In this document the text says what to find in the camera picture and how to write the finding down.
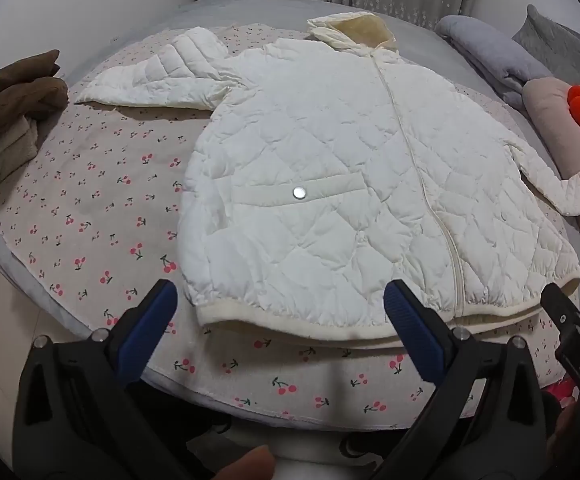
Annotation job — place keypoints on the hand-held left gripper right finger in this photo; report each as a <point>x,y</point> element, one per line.
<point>415,332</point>

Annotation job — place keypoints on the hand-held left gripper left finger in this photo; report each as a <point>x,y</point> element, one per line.
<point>152,322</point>

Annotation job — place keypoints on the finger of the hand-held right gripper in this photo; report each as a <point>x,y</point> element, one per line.
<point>561,310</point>

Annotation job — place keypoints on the white quilted jacket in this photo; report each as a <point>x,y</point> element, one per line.
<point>330,170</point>

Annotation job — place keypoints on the person's right hand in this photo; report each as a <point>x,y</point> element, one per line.
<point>567,427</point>

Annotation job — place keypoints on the person's left hand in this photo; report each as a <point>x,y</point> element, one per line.
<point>250,462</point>

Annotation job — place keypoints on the black shoe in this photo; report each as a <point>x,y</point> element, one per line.
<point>362,446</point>

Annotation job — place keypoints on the cherry printed blanket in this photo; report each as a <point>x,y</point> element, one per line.
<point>94,200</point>

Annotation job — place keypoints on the pink pillow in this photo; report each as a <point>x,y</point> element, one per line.
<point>550,120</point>

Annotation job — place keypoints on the grey textured pillow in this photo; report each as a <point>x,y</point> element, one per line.
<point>555,45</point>

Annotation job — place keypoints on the brown garment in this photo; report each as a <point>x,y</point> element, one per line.
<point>14,95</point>

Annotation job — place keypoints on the grey folded blanket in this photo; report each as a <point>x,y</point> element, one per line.
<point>490,50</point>

